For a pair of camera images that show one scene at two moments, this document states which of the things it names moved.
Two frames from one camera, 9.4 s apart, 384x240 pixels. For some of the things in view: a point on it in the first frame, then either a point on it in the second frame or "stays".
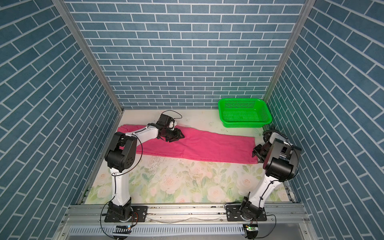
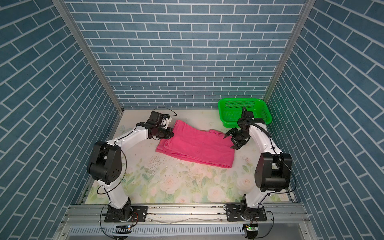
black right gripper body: [261, 151] to [238, 138]
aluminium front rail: [183, 214] stays
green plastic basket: [243, 112] stays
